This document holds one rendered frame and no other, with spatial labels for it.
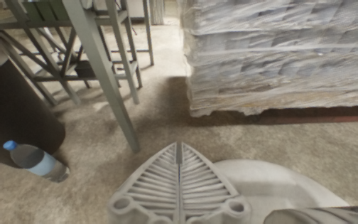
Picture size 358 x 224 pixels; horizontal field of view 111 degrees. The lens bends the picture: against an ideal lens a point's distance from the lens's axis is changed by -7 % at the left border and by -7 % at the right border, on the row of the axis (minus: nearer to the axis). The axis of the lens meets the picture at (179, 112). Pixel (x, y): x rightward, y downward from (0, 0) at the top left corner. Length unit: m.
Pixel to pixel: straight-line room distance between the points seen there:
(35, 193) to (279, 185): 1.06
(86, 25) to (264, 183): 0.63
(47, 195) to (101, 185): 0.26
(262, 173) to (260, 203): 0.09
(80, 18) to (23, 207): 0.89
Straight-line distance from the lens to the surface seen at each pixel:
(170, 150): 0.16
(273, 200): 0.55
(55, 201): 0.96
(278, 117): 1.11
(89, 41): 0.46
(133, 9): 3.17
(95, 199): 0.86
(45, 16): 1.03
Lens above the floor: 0.75
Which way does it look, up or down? 47 degrees down
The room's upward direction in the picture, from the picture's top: 2 degrees clockwise
